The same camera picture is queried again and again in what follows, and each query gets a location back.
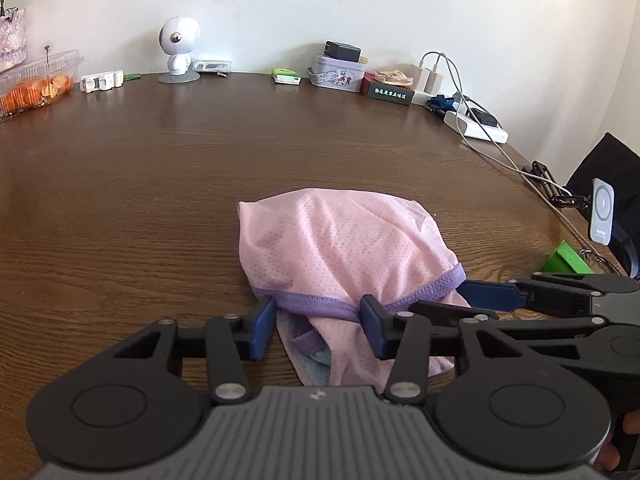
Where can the white usb charger pair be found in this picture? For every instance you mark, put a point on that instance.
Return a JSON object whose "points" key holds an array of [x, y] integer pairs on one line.
{"points": [[426, 84]]}

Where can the person right hand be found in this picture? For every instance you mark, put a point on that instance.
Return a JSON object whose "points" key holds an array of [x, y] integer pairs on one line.
{"points": [[610, 455]]}

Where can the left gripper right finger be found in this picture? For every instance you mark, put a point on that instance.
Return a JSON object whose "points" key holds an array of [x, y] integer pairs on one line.
{"points": [[405, 338]]}

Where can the white rectangular device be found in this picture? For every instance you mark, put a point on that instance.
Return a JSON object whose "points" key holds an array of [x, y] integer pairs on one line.
{"points": [[212, 66]]}

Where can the grey cartoon tin box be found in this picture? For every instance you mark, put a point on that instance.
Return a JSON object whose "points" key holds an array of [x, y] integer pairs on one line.
{"points": [[331, 73]]}

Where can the beige dental mould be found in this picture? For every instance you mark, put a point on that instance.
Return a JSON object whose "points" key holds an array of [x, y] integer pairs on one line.
{"points": [[393, 78]]}

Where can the green tissue pack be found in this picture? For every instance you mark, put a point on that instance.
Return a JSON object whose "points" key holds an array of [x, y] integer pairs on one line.
{"points": [[285, 76]]}

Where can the green storage pouch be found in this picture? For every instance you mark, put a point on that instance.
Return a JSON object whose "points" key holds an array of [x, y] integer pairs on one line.
{"points": [[565, 260]]}

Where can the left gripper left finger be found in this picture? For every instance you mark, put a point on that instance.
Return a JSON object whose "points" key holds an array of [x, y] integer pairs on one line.
{"points": [[231, 340]]}

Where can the purple flower vase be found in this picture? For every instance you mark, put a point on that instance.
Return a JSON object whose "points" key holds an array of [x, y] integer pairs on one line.
{"points": [[13, 40]]}

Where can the white power strip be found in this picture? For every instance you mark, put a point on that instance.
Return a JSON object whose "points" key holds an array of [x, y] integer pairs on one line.
{"points": [[469, 128]]}

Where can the white robot figurine camera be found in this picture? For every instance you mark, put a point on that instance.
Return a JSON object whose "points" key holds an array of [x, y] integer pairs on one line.
{"points": [[178, 38]]}

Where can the red green tea box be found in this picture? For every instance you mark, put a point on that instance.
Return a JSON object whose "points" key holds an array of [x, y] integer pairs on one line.
{"points": [[373, 89]]}

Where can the pink blue mesh garment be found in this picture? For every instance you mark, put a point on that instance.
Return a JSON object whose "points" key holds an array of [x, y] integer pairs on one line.
{"points": [[317, 252]]}

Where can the plastic box of oranges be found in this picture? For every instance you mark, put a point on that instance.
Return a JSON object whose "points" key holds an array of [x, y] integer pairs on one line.
{"points": [[38, 83]]}

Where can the black clamp stand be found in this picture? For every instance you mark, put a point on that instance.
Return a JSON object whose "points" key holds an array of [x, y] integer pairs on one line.
{"points": [[558, 196]]}

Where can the black charger block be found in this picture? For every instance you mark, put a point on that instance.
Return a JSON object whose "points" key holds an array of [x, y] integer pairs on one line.
{"points": [[342, 51]]}

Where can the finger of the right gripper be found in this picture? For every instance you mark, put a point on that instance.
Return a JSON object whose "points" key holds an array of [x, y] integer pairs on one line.
{"points": [[561, 295], [582, 336]]}

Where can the white small plug device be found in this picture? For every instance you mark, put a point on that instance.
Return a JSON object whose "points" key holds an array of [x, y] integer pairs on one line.
{"points": [[101, 81]]}

